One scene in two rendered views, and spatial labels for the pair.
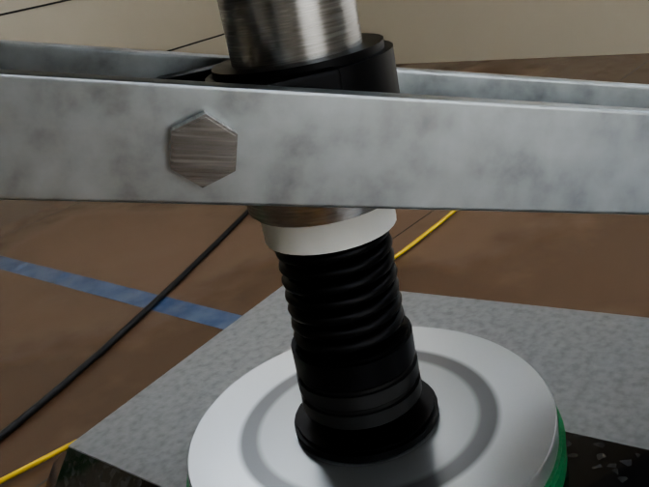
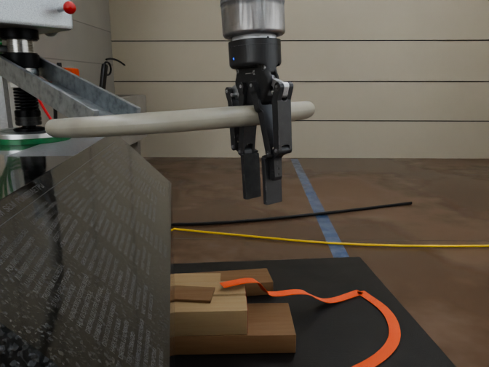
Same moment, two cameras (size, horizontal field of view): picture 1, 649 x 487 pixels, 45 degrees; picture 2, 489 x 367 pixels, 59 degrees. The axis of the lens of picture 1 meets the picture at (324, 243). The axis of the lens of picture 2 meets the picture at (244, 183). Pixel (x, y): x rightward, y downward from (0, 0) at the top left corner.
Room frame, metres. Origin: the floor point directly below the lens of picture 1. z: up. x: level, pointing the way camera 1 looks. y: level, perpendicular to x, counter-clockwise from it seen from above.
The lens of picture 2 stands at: (0.01, -1.34, 1.02)
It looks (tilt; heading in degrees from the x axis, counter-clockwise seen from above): 14 degrees down; 48
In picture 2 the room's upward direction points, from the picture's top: straight up
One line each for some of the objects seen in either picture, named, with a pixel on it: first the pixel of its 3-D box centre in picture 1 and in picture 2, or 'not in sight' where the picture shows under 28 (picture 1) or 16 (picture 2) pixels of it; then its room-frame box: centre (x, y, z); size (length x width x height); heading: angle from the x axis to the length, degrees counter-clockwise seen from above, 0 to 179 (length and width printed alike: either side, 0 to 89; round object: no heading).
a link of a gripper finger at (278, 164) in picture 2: not in sight; (279, 162); (0.45, -0.92, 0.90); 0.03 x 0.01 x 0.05; 84
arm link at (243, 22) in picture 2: not in sight; (252, 19); (0.45, -0.86, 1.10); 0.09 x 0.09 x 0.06
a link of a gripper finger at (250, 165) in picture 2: not in sight; (251, 175); (0.46, -0.85, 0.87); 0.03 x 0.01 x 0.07; 174
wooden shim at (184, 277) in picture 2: not in sight; (193, 279); (1.10, 0.24, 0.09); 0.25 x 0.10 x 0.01; 139
